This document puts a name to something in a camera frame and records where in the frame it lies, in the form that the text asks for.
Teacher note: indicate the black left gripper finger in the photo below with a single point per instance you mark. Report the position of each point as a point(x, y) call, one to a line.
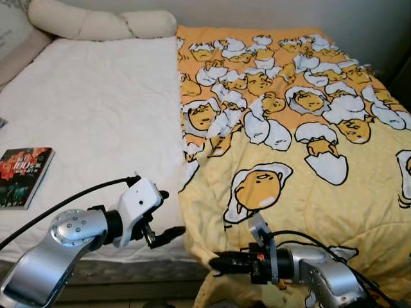
point(170, 236)
point(163, 194)

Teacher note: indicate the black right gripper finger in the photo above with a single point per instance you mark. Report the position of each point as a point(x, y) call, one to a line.
point(230, 258)
point(232, 270)

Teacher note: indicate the dark book with red cover art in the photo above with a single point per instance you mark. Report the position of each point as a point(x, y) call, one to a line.
point(22, 179)

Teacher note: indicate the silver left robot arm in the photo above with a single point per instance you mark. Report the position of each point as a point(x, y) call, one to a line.
point(51, 256)

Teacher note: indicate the grey bed base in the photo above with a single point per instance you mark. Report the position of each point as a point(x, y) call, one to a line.
point(148, 273)

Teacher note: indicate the white quilted mattress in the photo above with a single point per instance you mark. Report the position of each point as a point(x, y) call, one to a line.
point(96, 109)

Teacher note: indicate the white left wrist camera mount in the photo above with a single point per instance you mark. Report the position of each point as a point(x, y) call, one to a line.
point(138, 202)

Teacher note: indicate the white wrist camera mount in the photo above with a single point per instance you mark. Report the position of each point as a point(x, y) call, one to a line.
point(259, 231)
point(138, 202)

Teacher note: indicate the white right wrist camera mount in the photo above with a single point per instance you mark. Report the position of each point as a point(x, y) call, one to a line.
point(259, 231)

